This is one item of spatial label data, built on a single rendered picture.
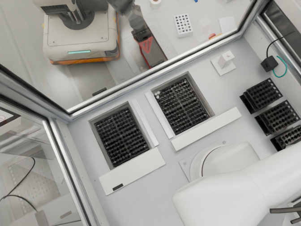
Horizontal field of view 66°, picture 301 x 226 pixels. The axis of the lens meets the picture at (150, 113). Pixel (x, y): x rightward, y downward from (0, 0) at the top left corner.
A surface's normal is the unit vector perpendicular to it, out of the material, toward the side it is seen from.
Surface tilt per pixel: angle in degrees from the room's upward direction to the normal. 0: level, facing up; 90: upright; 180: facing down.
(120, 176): 0
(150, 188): 0
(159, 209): 0
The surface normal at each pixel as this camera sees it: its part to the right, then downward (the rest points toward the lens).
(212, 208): -0.18, -0.17
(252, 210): 0.10, -0.02
